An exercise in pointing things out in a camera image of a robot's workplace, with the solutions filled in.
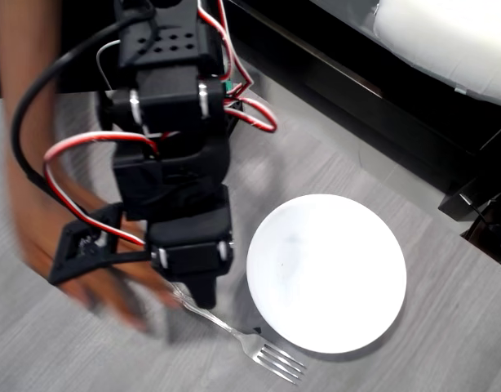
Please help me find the metal fork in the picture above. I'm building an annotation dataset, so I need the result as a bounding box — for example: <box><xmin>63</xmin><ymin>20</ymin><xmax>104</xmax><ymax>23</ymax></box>
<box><xmin>168</xmin><ymin>283</ymin><xmax>308</xmax><ymax>386</ymax></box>

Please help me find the person's forearm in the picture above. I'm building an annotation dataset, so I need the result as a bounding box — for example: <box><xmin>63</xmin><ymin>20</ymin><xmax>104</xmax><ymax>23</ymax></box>
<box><xmin>0</xmin><ymin>0</ymin><xmax>117</xmax><ymax>287</ymax></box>

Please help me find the person's hand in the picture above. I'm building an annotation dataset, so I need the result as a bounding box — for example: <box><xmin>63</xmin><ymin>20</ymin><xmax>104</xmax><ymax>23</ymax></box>
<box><xmin>56</xmin><ymin>261</ymin><xmax>182</xmax><ymax>334</ymax></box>

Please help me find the white round plate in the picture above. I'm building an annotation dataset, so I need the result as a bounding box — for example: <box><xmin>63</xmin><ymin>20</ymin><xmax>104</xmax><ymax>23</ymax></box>
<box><xmin>246</xmin><ymin>193</ymin><xmax>408</xmax><ymax>355</ymax></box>

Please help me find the dark furniture leg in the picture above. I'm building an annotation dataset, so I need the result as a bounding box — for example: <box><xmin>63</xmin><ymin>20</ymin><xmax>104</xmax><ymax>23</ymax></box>
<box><xmin>437</xmin><ymin>173</ymin><xmax>501</xmax><ymax>273</ymax></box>

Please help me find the white cushion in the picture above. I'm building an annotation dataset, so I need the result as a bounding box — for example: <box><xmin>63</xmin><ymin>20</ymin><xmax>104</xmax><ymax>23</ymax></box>
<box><xmin>307</xmin><ymin>0</ymin><xmax>501</xmax><ymax>110</ymax></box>

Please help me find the black gripper camera mount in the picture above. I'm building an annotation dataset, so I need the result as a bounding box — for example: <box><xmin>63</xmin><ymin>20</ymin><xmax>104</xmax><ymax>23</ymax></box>
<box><xmin>47</xmin><ymin>202</ymin><xmax>153</xmax><ymax>287</ymax></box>

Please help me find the red and white servo cable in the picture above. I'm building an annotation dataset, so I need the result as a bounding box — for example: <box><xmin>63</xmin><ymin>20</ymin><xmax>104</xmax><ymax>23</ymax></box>
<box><xmin>196</xmin><ymin>0</ymin><xmax>278</xmax><ymax>134</ymax></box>
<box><xmin>43</xmin><ymin>130</ymin><xmax>182</xmax><ymax>248</ymax></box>

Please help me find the thin grey wire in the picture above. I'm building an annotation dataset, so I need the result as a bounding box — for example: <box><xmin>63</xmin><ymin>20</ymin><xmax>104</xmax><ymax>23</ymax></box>
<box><xmin>95</xmin><ymin>39</ymin><xmax>123</xmax><ymax>91</ymax></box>

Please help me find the black furniture frame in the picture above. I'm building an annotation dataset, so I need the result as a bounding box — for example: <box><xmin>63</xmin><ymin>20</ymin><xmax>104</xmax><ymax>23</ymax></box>
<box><xmin>224</xmin><ymin>0</ymin><xmax>501</xmax><ymax>197</ymax></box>

